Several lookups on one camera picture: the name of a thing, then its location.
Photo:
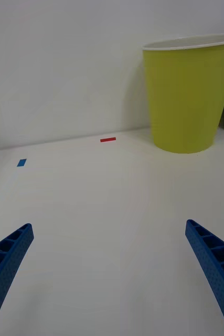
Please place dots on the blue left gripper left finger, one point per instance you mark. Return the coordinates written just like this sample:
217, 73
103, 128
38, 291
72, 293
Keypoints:
4, 265

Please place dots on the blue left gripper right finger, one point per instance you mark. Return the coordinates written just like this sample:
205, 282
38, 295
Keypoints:
216, 262

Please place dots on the yellow-green plastic bin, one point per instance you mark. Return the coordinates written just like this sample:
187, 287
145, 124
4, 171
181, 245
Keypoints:
187, 105

